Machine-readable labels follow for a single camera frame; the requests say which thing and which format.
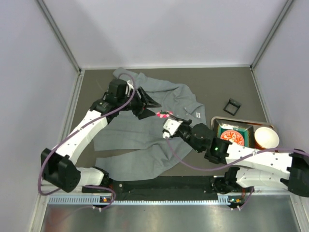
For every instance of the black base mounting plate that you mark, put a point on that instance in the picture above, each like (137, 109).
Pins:
(209, 184)

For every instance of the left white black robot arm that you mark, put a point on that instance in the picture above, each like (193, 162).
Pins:
(58, 164)

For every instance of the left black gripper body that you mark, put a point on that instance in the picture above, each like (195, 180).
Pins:
(139, 104)

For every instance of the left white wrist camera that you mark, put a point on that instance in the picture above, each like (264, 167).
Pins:
(129, 88)

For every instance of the red white patterned dish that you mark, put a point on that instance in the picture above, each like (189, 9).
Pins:
(233, 136)

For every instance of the small black open box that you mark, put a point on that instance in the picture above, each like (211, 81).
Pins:
(232, 107)

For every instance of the grey button-up shirt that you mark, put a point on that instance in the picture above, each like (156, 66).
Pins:
(149, 155)

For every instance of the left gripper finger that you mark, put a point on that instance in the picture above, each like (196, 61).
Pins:
(145, 114)
(147, 100)

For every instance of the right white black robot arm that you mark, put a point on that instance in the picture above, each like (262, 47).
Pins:
(248, 167)

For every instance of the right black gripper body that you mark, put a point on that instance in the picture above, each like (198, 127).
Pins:
(182, 127)

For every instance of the grey slotted cable duct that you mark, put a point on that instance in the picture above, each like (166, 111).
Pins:
(104, 200)

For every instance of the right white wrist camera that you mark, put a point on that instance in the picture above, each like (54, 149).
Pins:
(170, 127)

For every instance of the black square plate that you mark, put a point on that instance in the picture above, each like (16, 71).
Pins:
(245, 130)

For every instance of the silver metal tray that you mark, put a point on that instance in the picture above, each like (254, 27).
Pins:
(255, 124)

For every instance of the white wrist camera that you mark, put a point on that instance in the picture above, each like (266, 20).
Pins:
(129, 88)
(170, 127)

